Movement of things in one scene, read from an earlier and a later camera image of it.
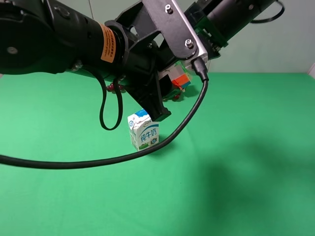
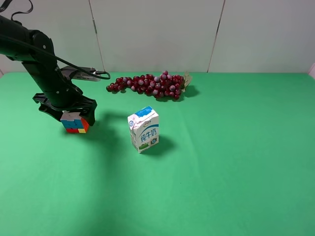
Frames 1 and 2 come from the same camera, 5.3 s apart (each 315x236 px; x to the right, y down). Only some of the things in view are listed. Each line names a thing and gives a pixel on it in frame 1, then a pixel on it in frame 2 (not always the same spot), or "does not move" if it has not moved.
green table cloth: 244,165 does not move
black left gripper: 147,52 → 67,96
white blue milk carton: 144,132 does not move
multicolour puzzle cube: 179,75 → 73,123
